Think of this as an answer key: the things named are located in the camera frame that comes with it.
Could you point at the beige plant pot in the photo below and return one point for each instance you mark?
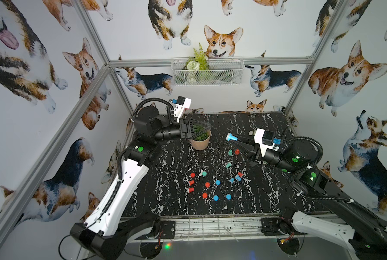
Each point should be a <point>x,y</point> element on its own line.
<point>202,143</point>

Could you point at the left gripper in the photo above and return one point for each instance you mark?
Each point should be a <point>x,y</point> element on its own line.
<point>184,128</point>

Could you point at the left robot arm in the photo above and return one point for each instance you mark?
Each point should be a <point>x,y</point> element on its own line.
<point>156,121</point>

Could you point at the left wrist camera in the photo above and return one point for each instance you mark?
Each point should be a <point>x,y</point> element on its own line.
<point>181,104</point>

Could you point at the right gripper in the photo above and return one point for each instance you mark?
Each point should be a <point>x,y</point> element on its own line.
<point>252,152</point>

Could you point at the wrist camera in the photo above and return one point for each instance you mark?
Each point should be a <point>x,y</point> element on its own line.
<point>266,141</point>
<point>181,104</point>

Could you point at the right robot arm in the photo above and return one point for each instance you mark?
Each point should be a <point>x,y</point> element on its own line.
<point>363,232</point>

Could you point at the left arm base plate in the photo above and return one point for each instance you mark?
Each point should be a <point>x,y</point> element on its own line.
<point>166,230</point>

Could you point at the green fern with flower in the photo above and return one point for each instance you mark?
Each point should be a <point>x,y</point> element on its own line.
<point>196,64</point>

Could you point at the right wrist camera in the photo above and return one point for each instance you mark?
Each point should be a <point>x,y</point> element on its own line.
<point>266,141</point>

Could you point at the white wire wall basket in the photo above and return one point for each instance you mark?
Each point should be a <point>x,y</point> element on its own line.
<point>222,71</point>

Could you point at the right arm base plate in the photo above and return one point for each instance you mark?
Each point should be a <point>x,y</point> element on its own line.
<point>278,226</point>

